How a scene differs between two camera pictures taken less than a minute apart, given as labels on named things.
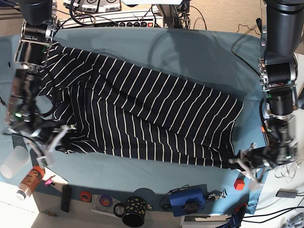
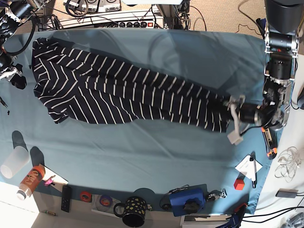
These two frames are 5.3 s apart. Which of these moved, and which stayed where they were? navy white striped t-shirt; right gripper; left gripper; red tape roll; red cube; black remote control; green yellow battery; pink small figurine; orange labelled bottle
Moved: left gripper; navy white striped t-shirt; right gripper
Stayed: orange labelled bottle; red tape roll; pink small figurine; black remote control; green yellow battery; red cube
